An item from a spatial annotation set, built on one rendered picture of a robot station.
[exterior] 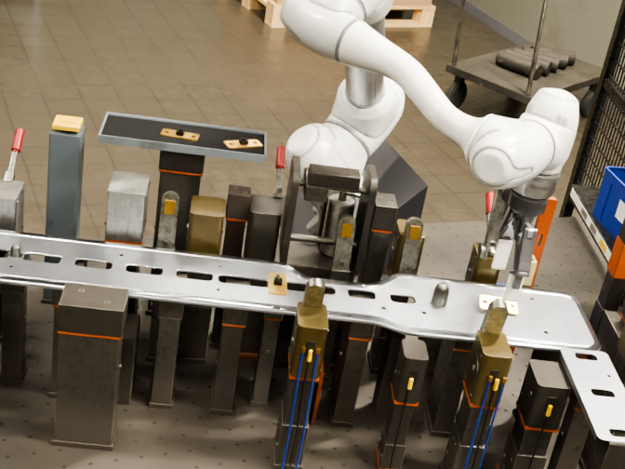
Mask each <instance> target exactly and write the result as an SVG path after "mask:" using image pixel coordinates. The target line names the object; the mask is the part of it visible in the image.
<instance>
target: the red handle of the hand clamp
mask: <svg viewBox="0 0 625 469"><path fill-rule="evenodd" d="M493 199H494V194H493V193H492V192H488V193H486V194H485V214H486V229H487V225H488V221H489V217H490V212H491V208H492V203H493ZM495 252H496V241H490V246H489V250H488V255H489V256H494V255H495Z"/></svg>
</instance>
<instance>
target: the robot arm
mask: <svg viewBox="0 0 625 469"><path fill-rule="evenodd" d="M392 2H393V0H285V2H284V3H283V4H282V7H281V10H280V20H281V22H282V23H283V24H284V26H285V27H286V30H287V32H288V33H289V34H290V35H291V36H292V37H293V38H294V39H295V40H297V41H298V42H299V43H300V44H301V45H303V46H304V47H306V48H308V49H309V50H310V51H312V52H314V53H316V54H318V55H319V56H321V57H323V58H326V59H329V60H333V61H336V62H338V63H341V64H343V65H344V69H345V79H344V80H343V81H342V82H341V84H340V85H339V89H338V93H337V96H336V99H335V102H334V105H333V108H332V113H331V114H330V116H329V117H328V118H327V120H326V121H325V122H324V124H309V125H306V126H304V127H301V128H299V129H298V130H297V131H295V132H294V133H293V134H292V135H291V137H290V138H289V140H288V142H287V144H286V163H287V166H288V169H289V170H290V165H291V160H292V156H293V155H299V158H300V179H301V180H302V179H303V173H304V169H305V168H308V167H309V165H310V164H318V165H326V166H333V167H341V168H355V169H359V170H360V176H361V183H360V186H361V187H362V183H363V178H364V174H365V172H364V168H365V165H366V160H367V159H368V157H369V156H371V155H372V154H373V153H374V152H375V151H376V150H377V149H378V148H379V147H380V145H381V144H382V143H383V142H384V141H385V139H386V138H387V137H388V136H389V134H390V133H391V132H392V130H393V129H394V127H395V126H396V124H397V123H398V121H399V119H400V118H401V116H402V113H403V110H404V107H405V93H406V94H407V96H408V97H409V98H410V99H411V100H412V101H413V102H414V103H415V104H416V106H417V107H418V108H419V109H420V111H421V112H422V113H423V114H424V116H425V117H426V118H427V119H428V120H429V122H430V123H431V124H432V125H433V126H434V127H435V128H436V129H437V130H438V131H439V132H440V133H441V134H443V135H444V136H445V137H446V138H448V139H449V140H451V141H452V142H454V143H455V144H456V145H457V146H458V147H459V148H460V149H461V150H462V151H463V153H464V154H465V160H466V162H467V163H468V164H469V165H470V167H471V170H472V174H473V176H474V177H475V178H476V179H477V180H478V181H479V182H480V183H482V184H483V185H484V186H486V187H488V188H492V189H498V190H504V189H510V188H512V189H511V193H510V196H509V200H508V205H509V207H508V209H507V211H506V213H505V215H504V217H503V219H502V221H501V224H500V226H499V232H500V234H499V241H498V244H497V248H496V252H495V255H494V259H493V261H492V265H491V268H492V269H497V270H505V269H506V265H507V262H508V259H509V256H510V252H511V249H512V243H513V242H512V241H511V240H515V251H514V263H513V270H511V271H510V275H509V279H508V282H507V285H506V288H505V291H504V295H503V298H502V299H503V300H504V301H506V302H517V301H518V298H519V295H520V291H521V288H522V285H523V282H524V279H525V277H529V276H530V268H531V262H532V256H533V250H534V244H535V239H536V235H537V232H538V229H536V228H534V218H535V217H537V216H540V215H542V214H543V213H544V212H545V209H546V206H547V203H548V200H549V198H550V197H552V196H553V194H554V191H555V188H556V184H557V182H558V179H559V177H560V174H561V169H562V167H563V165H564V163H565V161H566V160H567V158H568V157H569V154H570V152H571V149H572V146H573V143H574V140H575V137H576V134H577V129H578V117H579V106H578V100H577V99H576V98H575V97H574V96H573V95H572V94H570V93H569V92H567V91H565V90H562V89H560V88H550V87H549V88H541V89H540V90H539V91H538V92H537V93H536V95H535V96H534V97H533V98H532V100H531V101H530V102H529V103H528V105H527V107H526V110H525V113H523V114H522V115H521V117H520V118H519V119H513V118H508V117H503V116H498V115H494V114H489V115H487V116H485V117H482V118H477V117H473V116H470V115H467V114H465V113H463V112H461V111H460V110H458V109H457V108H456V107H455V106H454V105H453V104H452V103H451V102H450V101H449V99H448V98H447V97H446V96H445V94H444V93H443V91H442V90H441V89H440V88H439V87H438V86H437V84H436V83H435V82H434V80H433V79H432V77H431V76H430V75H429V74H428V72H427V71H426V70H425V69H424V68H423V66H422V65H421V64H420V63H419V62H417V61H416V60H415V59H414V58H413V57H411V56H410V55H409V54H407V53H406V52H405V51H403V50H402V49H401V48H400V47H398V46H396V45H395V44H394V43H392V42H391V41H389V40H388V39H386V38H385V16H386V15H387V14H388V13H389V11H390V9H391V7H392ZM404 92H405V93H404ZM504 226H505V227H504ZM518 235H521V236H518Z"/></svg>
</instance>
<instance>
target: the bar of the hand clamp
mask: <svg viewBox="0 0 625 469"><path fill-rule="evenodd" d="M511 189H512V188H510V189H504V190H498V189H496V190H495V194H494V199H493V203H492V208H491V212H490V217H489V221H488V225H487V230H486V235H485V242H484V244H485V255H484V258H483V260H484V261H486V259H487V254H488V250H489V246H490V241H497V244H498V241H499V234H500V232H499V226H500V224H501V221H502V219H503V217H504V215H505V213H506V211H507V209H508V207H509V205H508V200H509V196H510V193H511Z"/></svg>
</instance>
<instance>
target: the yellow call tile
mask: <svg viewBox="0 0 625 469"><path fill-rule="evenodd" d="M83 122H84V118H81V117H73V116H66V115H58V114H57V116H56V118H55V120H54V122H53V124H52V129H58V130H63V131H73V132H79V131H80V128H81V126H82V125H83Z"/></svg>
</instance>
